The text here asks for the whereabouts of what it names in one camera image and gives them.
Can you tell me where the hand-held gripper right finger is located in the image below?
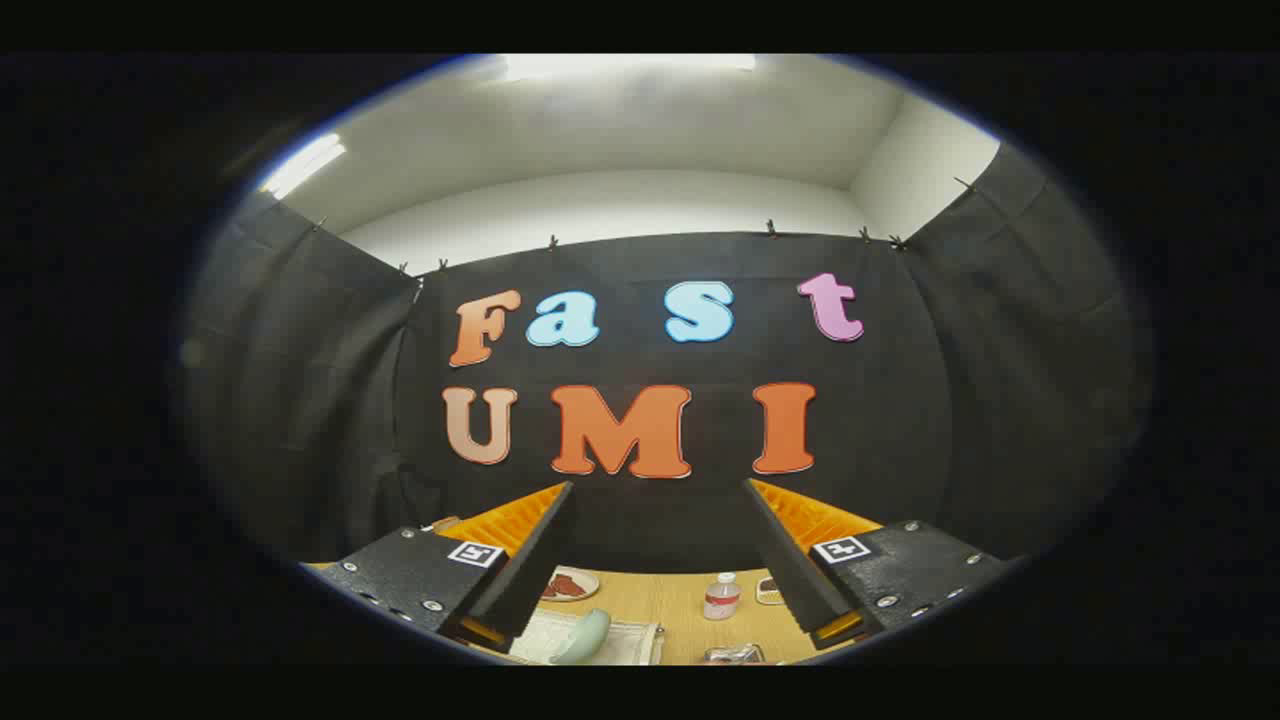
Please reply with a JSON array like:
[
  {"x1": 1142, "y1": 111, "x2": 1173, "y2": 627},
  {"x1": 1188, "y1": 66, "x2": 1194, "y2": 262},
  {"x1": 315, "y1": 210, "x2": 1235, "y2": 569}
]
[{"x1": 742, "y1": 478, "x2": 1009, "y2": 653}]

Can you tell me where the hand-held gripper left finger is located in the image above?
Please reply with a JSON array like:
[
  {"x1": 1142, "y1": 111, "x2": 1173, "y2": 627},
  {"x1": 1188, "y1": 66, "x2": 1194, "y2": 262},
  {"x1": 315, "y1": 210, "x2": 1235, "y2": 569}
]
[{"x1": 312, "y1": 481, "x2": 578, "y2": 656}]

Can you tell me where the mint green plate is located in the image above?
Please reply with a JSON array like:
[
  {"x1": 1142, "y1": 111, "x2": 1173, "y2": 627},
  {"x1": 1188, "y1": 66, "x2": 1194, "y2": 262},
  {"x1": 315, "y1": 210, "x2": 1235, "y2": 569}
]
[{"x1": 548, "y1": 608, "x2": 612, "y2": 666}]

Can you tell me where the white wire dish rack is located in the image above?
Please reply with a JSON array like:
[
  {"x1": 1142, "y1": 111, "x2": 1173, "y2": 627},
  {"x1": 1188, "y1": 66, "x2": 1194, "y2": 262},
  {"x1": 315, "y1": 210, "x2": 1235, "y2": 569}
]
[{"x1": 508, "y1": 608, "x2": 667, "y2": 666}]

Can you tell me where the beige plate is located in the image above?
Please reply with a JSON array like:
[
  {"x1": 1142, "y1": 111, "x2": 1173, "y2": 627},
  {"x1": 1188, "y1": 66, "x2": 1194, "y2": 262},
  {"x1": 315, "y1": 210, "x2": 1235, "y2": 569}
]
[{"x1": 540, "y1": 566, "x2": 602, "y2": 603}]

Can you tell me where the clear plastic bottle white cap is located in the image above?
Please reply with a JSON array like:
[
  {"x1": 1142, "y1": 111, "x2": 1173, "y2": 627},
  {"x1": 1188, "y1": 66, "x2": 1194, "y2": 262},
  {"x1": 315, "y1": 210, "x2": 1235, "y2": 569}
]
[{"x1": 703, "y1": 572, "x2": 742, "y2": 622}]

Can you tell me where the narrow ceiling light strip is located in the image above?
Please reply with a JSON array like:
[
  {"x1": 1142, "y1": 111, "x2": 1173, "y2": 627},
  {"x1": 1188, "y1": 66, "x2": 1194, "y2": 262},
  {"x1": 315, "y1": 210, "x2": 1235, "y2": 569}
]
[{"x1": 260, "y1": 133, "x2": 348, "y2": 200}]

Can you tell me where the wide ceiling light panel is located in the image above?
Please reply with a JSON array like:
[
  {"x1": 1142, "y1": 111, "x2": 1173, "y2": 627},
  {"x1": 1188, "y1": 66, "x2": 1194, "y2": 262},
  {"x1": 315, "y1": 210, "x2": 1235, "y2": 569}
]
[{"x1": 503, "y1": 54, "x2": 758, "y2": 83}]

